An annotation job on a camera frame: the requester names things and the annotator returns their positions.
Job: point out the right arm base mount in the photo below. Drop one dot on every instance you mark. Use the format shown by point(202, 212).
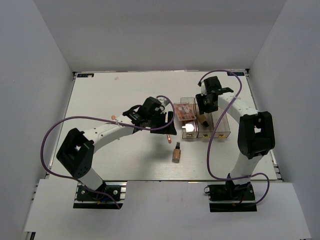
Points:
point(224, 199)

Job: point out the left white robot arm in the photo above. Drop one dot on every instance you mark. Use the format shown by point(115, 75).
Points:
point(78, 148)

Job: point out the foundation bottle pump top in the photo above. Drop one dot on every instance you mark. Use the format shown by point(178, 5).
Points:
point(176, 155)

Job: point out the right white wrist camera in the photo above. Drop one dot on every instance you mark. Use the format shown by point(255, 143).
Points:
point(203, 89)

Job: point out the clear acrylic drawer organizer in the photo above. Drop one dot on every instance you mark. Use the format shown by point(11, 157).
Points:
point(203, 126)

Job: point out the square pink eyeshadow palette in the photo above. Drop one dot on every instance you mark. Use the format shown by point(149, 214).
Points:
point(184, 111)

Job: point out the pink lip pencil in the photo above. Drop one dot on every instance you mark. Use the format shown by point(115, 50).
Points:
point(169, 138)

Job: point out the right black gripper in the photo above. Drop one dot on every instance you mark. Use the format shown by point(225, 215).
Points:
point(202, 108)

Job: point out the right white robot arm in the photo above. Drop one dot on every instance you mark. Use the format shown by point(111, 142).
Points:
point(255, 128)

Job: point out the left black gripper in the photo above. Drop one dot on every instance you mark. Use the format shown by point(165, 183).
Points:
point(171, 130)

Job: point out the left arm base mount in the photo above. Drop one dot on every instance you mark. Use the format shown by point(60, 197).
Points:
point(85, 199)

